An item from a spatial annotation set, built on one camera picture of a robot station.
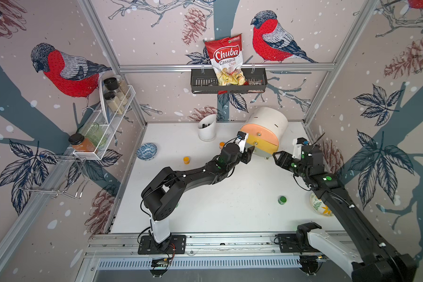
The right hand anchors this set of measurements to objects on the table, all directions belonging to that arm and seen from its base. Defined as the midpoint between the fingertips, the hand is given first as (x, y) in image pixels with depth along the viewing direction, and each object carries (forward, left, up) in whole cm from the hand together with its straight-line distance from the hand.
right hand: (276, 153), depth 79 cm
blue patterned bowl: (+12, +71, -19) cm, 74 cm away
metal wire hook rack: (-18, +84, +7) cm, 86 cm away
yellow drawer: (+10, +4, -6) cm, 13 cm away
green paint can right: (-15, -5, -19) cm, 24 cm away
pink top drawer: (+14, +6, +1) cm, 15 cm away
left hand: (+6, +10, +1) cm, 12 cm away
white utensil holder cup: (+22, +34, -7) cm, 41 cm away
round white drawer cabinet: (+24, -3, -1) cm, 24 cm away
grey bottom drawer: (+10, +5, -13) cm, 17 cm away
